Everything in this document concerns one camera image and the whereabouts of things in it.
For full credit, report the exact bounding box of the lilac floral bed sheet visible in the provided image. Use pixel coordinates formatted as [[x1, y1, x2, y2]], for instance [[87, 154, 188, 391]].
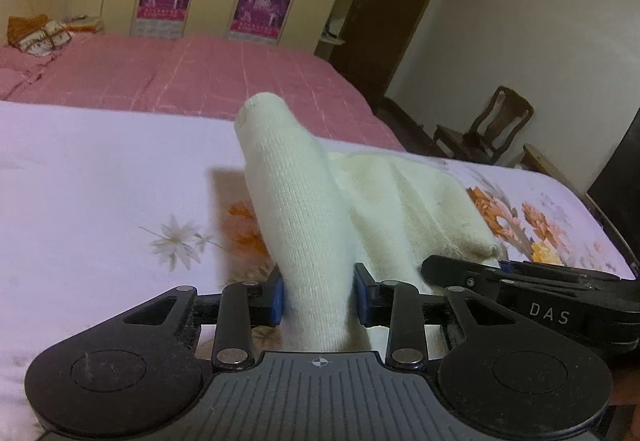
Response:
[[0, 100, 638, 441]]

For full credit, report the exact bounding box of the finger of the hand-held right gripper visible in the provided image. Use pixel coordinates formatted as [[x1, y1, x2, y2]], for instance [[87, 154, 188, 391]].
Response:
[[499, 260, 623, 289], [421, 255, 506, 296]]

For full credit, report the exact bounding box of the dark wooden chair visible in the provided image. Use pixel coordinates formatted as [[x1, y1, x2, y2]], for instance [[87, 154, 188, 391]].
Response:
[[432, 85, 535, 166]]

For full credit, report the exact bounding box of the pink checked bedspread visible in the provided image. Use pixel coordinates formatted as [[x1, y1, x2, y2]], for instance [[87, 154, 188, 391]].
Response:
[[0, 32, 406, 153]]

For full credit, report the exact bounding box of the checkered folded cloth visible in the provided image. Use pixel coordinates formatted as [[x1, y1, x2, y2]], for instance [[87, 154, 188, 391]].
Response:
[[20, 20, 75, 57]]

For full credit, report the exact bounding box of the dark wooden door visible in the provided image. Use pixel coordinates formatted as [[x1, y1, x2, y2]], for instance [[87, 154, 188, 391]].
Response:
[[330, 0, 451, 103]]

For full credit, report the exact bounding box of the black flat panel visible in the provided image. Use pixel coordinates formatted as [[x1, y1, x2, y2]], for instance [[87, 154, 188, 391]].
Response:
[[586, 108, 640, 242]]

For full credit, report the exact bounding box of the orange cloth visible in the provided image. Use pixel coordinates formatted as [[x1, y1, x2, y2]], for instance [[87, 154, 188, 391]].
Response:
[[6, 14, 51, 47]]

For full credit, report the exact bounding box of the striped folded cloth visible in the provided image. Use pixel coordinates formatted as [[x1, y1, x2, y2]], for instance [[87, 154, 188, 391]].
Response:
[[62, 14, 106, 34]]

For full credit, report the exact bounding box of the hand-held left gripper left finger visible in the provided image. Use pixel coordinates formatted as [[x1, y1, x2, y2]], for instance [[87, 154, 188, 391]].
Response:
[[122, 263, 287, 372]]

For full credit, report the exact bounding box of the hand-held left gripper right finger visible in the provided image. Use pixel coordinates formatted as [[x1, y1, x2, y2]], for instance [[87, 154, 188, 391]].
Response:
[[352, 262, 521, 372]]

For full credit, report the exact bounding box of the cream knit garment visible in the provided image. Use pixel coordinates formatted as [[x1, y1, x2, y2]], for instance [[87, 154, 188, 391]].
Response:
[[235, 91, 506, 352]]

